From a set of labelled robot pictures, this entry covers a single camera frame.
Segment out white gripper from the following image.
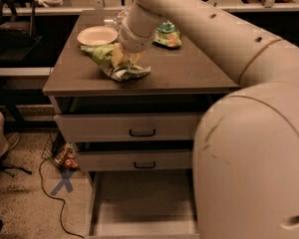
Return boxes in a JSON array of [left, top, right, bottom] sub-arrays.
[[111, 17, 156, 68]]

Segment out green jalapeno chip bag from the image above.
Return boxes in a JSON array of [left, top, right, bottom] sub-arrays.
[[81, 43, 150, 82]]

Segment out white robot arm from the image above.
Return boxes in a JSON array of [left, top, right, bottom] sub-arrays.
[[119, 0, 299, 239]]

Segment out green snack bag with face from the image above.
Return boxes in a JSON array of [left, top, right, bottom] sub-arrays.
[[152, 21, 181, 49]]

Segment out top grey drawer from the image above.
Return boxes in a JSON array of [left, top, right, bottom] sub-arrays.
[[55, 113, 198, 142]]

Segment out grey drawer cabinet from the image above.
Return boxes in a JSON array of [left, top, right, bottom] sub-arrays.
[[42, 9, 240, 239]]

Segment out middle grey drawer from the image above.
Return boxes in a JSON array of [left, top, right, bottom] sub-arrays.
[[77, 150, 191, 171]]

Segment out bottom grey open drawer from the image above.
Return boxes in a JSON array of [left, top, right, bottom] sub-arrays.
[[86, 169, 199, 239]]

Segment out white paper bowl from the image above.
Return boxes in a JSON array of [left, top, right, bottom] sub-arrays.
[[77, 26, 118, 46]]

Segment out black chair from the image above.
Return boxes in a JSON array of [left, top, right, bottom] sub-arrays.
[[0, 0, 42, 48]]

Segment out blue tape cross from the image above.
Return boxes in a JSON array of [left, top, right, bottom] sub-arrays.
[[51, 170, 74, 196]]

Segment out black tripod legs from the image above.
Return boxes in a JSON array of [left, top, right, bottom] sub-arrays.
[[0, 161, 32, 177]]

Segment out snack bag in wire basket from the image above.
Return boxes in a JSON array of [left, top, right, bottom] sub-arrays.
[[54, 143, 79, 169]]

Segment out black floor cable left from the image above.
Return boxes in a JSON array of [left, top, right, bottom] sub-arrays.
[[38, 156, 86, 239]]

